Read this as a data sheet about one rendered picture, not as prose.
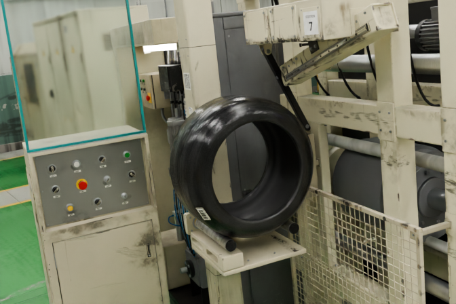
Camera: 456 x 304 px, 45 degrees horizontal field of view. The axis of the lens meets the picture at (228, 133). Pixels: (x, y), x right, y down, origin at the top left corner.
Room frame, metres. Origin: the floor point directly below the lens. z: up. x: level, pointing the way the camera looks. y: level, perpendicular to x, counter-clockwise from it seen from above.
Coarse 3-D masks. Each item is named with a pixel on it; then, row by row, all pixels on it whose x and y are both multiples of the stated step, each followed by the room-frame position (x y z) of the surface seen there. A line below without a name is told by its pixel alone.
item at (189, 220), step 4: (236, 200) 2.40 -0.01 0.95; (188, 212) 2.30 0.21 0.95; (184, 216) 2.29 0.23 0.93; (188, 216) 2.28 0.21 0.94; (192, 216) 2.29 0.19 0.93; (184, 220) 2.30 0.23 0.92; (188, 220) 2.28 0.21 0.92; (192, 220) 2.29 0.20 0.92; (188, 224) 2.28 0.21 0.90; (192, 224) 2.29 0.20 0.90; (188, 228) 2.28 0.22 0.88; (192, 228) 2.29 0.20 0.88; (196, 228) 2.29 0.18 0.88; (188, 232) 2.28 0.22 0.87
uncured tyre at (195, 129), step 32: (224, 96) 2.21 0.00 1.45; (192, 128) 2.05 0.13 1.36; (224, 128) 1.98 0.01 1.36; (288, 128) 2.08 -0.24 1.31; (192, 160) 1.96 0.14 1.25; (288, 160) 2.33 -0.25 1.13; (192, 192) 1.95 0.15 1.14; (256, 192) 2.32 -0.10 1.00; (288, 192) 2.24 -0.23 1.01; (224, 224) 1.97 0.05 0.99; (256, 224) 2.01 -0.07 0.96
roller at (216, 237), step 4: (196, 220) 2.28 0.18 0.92; (196, 224) 2.27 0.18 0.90; (200, 224) 2.23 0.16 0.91; (200, 228) 2.22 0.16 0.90; (204, 228) 2.18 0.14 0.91; (208, 228) 2.16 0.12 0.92; (204, 232) 2.18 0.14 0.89; (208, 232) 2.14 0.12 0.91; (212, 232) 2.11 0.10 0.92; (216, 232) 2.09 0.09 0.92; (212, 236) 2.10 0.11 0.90; (216, 236) 2.06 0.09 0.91; (220, 236) 2.05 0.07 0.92; (224, 236) 2.03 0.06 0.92; (216, 240) 2.06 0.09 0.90; (220, 240) 2.03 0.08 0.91; (224, 240) 2.00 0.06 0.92; (228, 240) 1.99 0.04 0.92; (232, 240) 1.99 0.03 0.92; (220, 244) 2.03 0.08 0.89; (224, 244) 1.99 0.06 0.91; (228, 244) 1.98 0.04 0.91; (232, 244) 1.98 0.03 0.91; (236, 244) 1.99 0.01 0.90; (228, 248) 1.97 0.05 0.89; (232, 248) 1.98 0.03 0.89
